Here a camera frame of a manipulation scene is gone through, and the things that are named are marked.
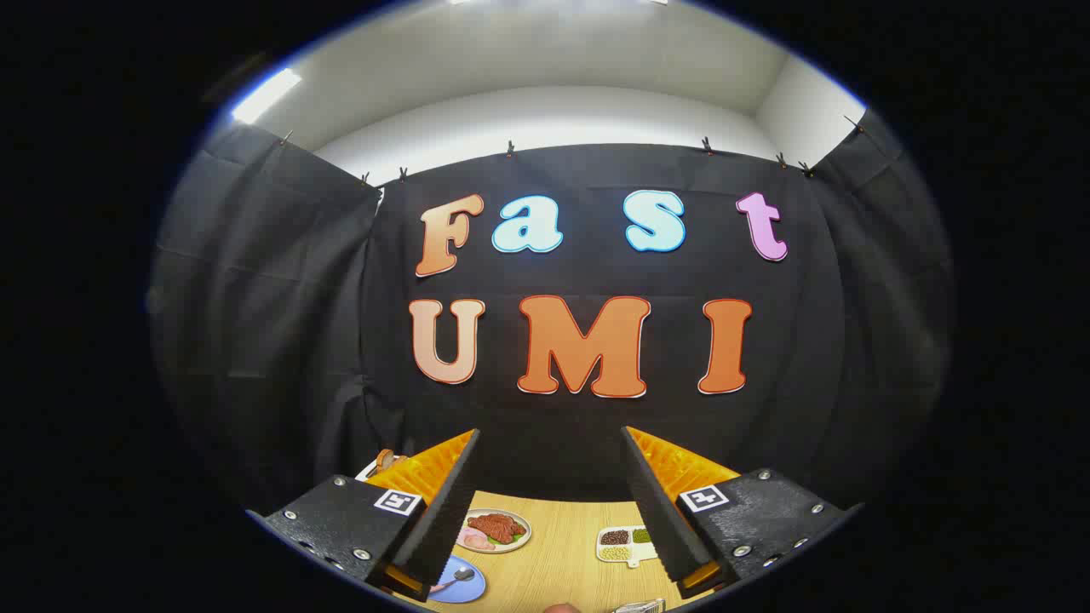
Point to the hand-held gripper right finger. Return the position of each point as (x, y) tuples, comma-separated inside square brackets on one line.
[(660, 511)]

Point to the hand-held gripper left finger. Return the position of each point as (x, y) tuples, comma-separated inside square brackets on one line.
[(443, 519)]

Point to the pink ham slice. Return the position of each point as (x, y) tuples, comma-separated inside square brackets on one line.
[(471, 538)]

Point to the white divided tray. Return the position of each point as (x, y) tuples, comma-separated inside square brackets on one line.
[(639, 553)]

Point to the brown beans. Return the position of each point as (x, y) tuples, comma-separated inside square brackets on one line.
[(614, 537)]

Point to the brown steak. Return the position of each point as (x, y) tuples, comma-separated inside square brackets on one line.
[(496, 527)]

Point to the yellow beans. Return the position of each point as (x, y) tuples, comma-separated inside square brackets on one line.
[(615, 553)]

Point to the blue round plate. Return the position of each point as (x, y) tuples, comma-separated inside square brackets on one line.
[(467, 589)]

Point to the grey round plate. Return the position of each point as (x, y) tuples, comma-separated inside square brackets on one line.
[(516, 540)]

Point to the toast bread slice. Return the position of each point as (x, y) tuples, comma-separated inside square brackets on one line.
[(386, 458)]

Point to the white toaster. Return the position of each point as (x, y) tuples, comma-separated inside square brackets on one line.
[(368, 471)]

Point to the metal cutlery basket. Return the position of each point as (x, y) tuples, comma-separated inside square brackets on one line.
[(640, 606)]

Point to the row of black clips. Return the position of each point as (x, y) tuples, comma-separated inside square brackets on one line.
[(706, 146)]

